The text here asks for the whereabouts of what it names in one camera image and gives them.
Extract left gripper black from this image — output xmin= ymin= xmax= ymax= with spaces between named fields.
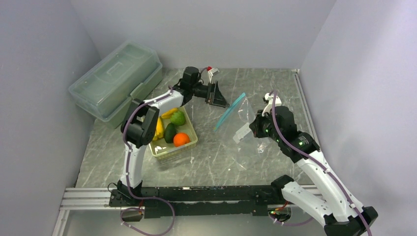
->
xmin=191 ymin=82 xmax=230 ymax=109

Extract clear zip top bag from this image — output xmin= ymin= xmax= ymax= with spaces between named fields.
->
xmin=214 ymin=92 xmax=270 ymax=153

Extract orange fruit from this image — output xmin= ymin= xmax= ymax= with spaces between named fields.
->
xmin=173 ymin=133 xmax=190 ymax=147

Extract pale green perforated basket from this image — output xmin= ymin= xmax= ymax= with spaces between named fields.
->
xmin=149 ymin=107 xmax=198 ymax=160

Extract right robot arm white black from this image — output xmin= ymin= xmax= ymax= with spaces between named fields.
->
xmin=249 ymin=106 xmax=378 ymax=236

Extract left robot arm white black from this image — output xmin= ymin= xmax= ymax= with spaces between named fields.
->
xmin=117 ymin=66 xmax=229 ymax=207

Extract light green custard apple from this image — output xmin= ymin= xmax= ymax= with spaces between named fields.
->
xmin=170 ymin=111 xmax=186 ymax=126

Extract dark green avocado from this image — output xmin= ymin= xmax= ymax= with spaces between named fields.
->
xmin=164 ymin=123 xmax=177 ymax=144

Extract yellow bananas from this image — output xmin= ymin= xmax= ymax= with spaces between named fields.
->
xmin=152 ymin=117 xmax=165 ymax=141

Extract clear lidded storage box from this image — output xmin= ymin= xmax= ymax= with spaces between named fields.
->
xmin=68 ymin=41 xmax=163 ymax=129

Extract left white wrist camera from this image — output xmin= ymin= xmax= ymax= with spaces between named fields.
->
xmin=206 ymin=66 xmax=219 ymax=84

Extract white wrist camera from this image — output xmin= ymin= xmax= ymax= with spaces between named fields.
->
xmin=262 ymin=92 xmax=277 ymax=117
xmin=206 ymin=66 xmax=219 ymax=84

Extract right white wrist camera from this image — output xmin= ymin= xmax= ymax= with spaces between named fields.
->
xmin=262 ymin=92 xmax=277 ymax=117

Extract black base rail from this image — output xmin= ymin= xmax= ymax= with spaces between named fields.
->
xmin=109 ymin=185 xmax=286 ymax=219

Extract aluminium frame rail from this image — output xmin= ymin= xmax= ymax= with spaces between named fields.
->
xmin=52 ymin=188 xmax=123 ymax=236

